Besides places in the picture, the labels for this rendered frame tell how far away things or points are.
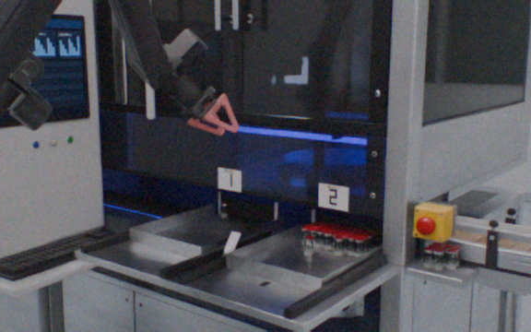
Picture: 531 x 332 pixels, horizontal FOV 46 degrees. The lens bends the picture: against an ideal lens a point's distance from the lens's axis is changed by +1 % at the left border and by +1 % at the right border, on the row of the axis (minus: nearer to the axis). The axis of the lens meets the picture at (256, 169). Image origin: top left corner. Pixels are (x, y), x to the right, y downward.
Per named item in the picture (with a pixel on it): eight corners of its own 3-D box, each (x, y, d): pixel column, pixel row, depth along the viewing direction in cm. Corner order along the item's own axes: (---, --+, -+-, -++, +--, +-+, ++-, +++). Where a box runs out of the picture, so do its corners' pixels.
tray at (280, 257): (306, 233, 170) (306, 221, 169) (393, 253, 154) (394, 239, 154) (226, 267, 144) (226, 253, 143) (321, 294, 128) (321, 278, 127)
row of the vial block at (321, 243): (304, 242, 162) (304, 225, 161) (365, 255, 151) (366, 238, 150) (300, 243, 160) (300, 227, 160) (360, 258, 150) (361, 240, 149)
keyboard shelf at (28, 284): (85, 235, 204) (85, 227, 203) (147, 250, 188) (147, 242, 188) (-48, 277, 167) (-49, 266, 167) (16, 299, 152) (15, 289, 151)
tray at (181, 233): (214, 214, 191) (214, 203, 190) (283, 229, 175) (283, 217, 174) (129, 241, 164) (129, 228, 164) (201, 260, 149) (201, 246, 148)
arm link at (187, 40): (125, 54, 119) (155, 86, 117) (166, 10, 117) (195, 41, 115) (151, 66, 130) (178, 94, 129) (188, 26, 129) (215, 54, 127)
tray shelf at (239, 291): (203, 217, 194) (203, 211, 194) (411, 264, 152) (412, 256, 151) (74, 257, 157) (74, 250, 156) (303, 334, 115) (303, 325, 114)
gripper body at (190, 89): (205, 98, 135) (179, 74, 133) (218, 91, 125) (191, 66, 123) (185, 119, 133) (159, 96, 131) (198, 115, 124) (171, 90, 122)
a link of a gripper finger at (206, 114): (239, 120, 132) (207, 90, 130) (251, 117, 126) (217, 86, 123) (219, 144, 131) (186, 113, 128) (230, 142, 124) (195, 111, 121)
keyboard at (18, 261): (99, 233, 196) (98, 226, 195) (130, 241, 188) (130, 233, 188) (-20, 271, 164) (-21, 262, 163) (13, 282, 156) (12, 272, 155)
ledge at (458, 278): (430, 259, 155) (430, 253, 155) (482, 271, 147) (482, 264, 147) (406, 275, 144) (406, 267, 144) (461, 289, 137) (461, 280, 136)
